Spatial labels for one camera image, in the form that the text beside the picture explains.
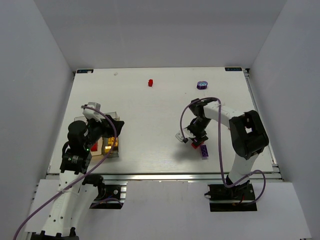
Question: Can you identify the purple round lego piece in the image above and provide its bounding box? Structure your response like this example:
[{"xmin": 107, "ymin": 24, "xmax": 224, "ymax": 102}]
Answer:
[{"xmin": 196, "ymin": 81, "xmax": 208, "ymax": 90}]

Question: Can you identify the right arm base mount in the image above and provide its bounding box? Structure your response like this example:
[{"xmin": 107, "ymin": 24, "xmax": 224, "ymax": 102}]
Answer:
[{"xmin": 204, "ymin": 181, "xmax": 258, "ymax": 213}]

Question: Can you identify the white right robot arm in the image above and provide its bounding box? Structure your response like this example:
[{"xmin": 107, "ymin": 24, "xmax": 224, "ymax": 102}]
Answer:
[{"xmin": 175, "ymin": 97, "xmax": 269, "ymax": 189}]

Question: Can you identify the small red lego piece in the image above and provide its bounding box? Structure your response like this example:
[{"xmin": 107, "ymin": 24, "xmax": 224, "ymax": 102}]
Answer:
[{"xmin": 148, "ymin": 79, "xmax": 153, "ymax": 87}]

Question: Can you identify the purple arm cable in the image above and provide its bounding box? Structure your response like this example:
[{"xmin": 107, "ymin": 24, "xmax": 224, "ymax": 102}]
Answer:
[
  {"xmin": 179, "ymin": 96, "xmax": 266, "ymax": 205},
  {"xmin": 12, "ymin": 104, "xmax": 125, "ymax": 240}
]

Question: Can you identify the aluminium table front rail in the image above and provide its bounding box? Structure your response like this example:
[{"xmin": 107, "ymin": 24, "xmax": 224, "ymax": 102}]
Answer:
[{"xmin": 45, "ymin": 172, "xmax": 283, "ymax": 181}]

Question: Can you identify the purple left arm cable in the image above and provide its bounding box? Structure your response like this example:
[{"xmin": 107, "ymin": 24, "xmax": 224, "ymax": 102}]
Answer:
[{"xmin": 12, "ymin": 104, "xmax": 125, "ymax": 240}]

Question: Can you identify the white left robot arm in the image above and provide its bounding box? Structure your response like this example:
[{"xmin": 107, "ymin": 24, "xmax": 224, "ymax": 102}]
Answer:
[{"xmin": 30, "ymin": 102, "xmax": 125, "ymax": 240}]

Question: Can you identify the purple lego brick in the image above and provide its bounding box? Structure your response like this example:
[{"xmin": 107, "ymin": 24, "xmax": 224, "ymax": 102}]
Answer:
[{"xmin": 199, "ymin": 144, "xmax": 209, "ymax": 160}]

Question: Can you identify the amber clear container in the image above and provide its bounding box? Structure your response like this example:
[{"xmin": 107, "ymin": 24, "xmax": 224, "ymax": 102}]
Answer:
[{"xmin": 90, "ymin": 137, "xmax": 103, "ymax": 161}]

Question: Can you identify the clear smoky long container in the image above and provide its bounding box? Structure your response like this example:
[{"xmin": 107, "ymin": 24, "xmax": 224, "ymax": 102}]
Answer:
[{"xmin": 74, "ymin": 109, "xmax": 120, "ymax": 123}]

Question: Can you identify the yellow two-by-three lego brick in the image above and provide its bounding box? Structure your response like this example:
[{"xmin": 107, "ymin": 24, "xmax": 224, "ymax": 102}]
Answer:
[{"xmin": 107, "ymin": 137, "xmax": 119, "ymax": 147}]

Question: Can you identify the right blue table label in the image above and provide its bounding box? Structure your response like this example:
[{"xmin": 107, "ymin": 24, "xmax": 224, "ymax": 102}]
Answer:
[{"xmin": 224, "ymin": 67, "xmax": 243, "ymax": 72}]

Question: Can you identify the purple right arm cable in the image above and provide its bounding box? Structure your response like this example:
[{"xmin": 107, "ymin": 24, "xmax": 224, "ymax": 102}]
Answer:
[{"xmin": 179, "ymin": 96, "xmax": 266, "ymax": 205}]

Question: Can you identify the red two-by-two lego brick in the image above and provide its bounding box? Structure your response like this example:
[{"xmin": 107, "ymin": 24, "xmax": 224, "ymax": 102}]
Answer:
[{"xmin": 191, "ymin": 142, "xmax": 201, "ymax": 149}]

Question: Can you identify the blue table label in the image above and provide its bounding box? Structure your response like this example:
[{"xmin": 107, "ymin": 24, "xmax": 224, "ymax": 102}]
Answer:
[
  {"xmin": 76, "ymin": 69, "xmax": 94, "ymax": 74},
  {"xmin": 224, "ymin": 67, "xmax": 243, "ymax": 72}
]

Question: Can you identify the left blue table label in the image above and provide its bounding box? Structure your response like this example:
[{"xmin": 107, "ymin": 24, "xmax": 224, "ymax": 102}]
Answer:
[{"xmin": 76, "ymin": 69, "xmax": 94, "ymax": 74}]

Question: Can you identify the dark grey clear container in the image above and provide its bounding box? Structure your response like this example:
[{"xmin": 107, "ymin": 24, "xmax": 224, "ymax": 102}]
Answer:
[{"xmin": 102, "ymin": 137, "xmax": 119, "ymax": 158}]

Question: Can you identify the red sloped lego brick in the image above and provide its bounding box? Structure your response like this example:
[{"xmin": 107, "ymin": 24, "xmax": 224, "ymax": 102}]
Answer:
[{"xmin": 90, "ymin": 142, "xmax": 98, "ymax": 152}]

